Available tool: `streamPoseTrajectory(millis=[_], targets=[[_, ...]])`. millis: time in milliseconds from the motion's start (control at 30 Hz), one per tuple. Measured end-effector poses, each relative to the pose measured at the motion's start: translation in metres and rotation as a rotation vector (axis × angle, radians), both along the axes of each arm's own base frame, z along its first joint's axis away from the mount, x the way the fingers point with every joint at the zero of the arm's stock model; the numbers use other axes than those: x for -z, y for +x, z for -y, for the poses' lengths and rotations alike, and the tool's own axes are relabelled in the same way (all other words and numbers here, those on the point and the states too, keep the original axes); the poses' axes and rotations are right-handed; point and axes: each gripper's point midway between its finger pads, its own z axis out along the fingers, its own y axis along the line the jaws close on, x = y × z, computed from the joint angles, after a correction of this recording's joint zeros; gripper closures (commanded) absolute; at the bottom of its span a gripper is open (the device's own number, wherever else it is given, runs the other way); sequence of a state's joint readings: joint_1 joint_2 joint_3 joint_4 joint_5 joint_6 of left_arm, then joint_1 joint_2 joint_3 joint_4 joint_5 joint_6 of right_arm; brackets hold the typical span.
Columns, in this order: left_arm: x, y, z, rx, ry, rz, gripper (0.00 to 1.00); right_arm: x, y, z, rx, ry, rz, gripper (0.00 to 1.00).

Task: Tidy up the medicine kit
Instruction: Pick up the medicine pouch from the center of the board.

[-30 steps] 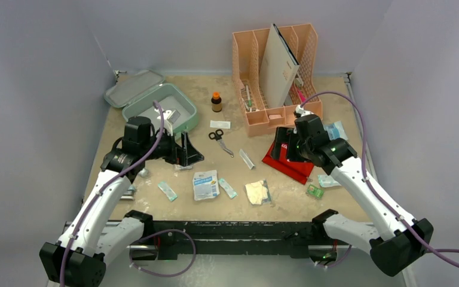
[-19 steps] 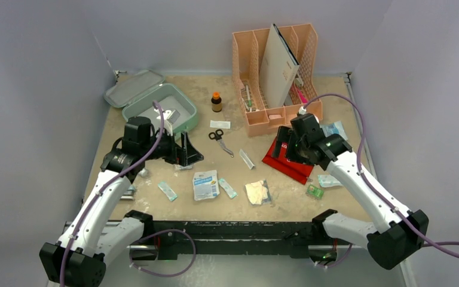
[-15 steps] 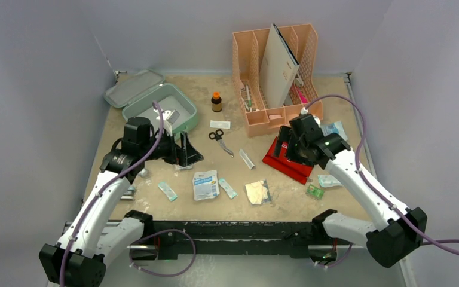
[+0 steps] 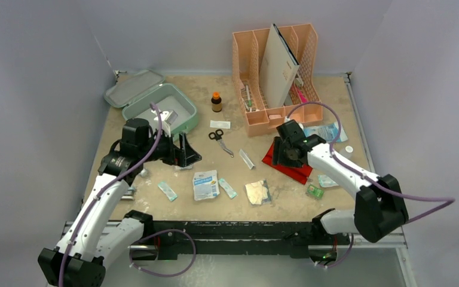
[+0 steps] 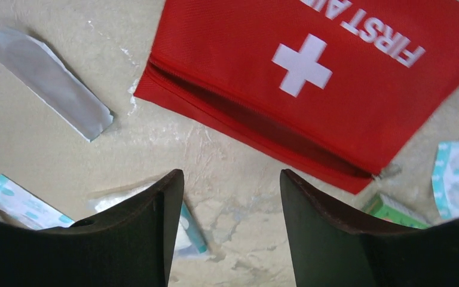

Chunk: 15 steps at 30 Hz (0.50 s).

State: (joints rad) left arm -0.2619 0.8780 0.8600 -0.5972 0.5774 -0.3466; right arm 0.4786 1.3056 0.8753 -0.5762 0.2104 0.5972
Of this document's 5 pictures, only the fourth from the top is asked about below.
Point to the white blue mask packet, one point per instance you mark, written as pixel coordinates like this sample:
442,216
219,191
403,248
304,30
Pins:
205,185

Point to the teal bandage strip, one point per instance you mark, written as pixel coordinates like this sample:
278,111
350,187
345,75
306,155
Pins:
227,188

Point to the green medicine case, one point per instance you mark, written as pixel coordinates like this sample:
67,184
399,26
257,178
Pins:
136,91

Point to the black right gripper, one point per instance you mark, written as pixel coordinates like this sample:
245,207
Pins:
278,148

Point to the blue wet wipes pack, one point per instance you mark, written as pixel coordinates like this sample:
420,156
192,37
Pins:
327,132

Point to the pink item in organizer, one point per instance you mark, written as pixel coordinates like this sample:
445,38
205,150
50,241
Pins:
301,96

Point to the white plaster packet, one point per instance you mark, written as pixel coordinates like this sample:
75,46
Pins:
220,124

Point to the red first aid pouch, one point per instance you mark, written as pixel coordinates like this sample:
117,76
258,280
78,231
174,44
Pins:
299,174

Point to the beige folder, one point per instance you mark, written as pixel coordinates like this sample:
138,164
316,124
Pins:
278,68

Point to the gauze in clear bag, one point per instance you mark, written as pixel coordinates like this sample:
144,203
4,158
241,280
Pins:
258,192

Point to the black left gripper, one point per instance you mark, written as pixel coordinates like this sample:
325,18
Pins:
184,156

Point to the brown bottle orange cap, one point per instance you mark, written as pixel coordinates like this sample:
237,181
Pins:
216,102

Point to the clear bag alcohol pads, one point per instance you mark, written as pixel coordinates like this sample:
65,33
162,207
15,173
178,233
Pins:
190,167

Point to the black handled scissors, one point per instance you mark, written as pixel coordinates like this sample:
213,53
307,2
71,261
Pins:
217,136

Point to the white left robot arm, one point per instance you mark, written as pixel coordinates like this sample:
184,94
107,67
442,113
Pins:
82,255

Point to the small green box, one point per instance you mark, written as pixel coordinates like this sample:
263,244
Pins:
315,192

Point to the small teal wipe packet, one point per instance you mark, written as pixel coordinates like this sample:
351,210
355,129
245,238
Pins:
326,182

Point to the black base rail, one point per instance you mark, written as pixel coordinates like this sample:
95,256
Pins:
297,240

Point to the teal plaster strip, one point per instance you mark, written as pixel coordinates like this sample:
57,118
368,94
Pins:
167,190

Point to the peach desk file organizer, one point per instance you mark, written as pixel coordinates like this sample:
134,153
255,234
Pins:
247,53

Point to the white swab packet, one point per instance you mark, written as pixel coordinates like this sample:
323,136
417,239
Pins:
249,163

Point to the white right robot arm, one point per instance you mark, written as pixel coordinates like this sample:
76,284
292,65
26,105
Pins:
378,208

